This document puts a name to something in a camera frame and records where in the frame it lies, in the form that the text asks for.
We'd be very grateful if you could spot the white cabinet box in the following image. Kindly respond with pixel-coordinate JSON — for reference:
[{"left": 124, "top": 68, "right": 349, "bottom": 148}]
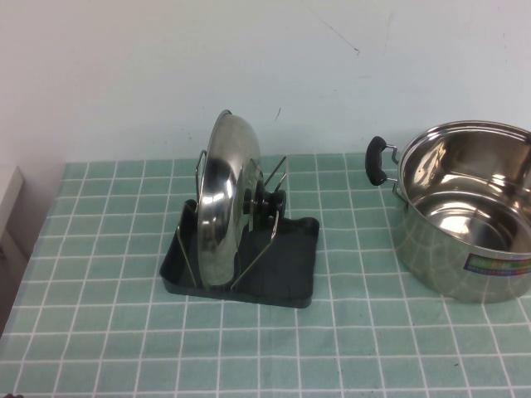
[{"left": 0, "top": 165, "right": 33, "bottom": 260}]

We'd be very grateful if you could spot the green tile pattern tablecloth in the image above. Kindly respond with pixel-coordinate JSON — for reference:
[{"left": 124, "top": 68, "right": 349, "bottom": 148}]
[{"left": 0, "top": 153, "right": 531, "bottom": 398}]

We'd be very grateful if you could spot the stainless steel pot lid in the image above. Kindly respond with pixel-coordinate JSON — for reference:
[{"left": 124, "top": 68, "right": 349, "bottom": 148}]
[{"left": 198, "top": 109, "right": 288, "bottom": 289}]

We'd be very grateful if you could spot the black tray wire lid rack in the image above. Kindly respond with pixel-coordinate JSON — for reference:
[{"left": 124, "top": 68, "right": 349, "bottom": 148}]
[{"left": 159, "top": 151, "right": 320, "bottom": 311}]

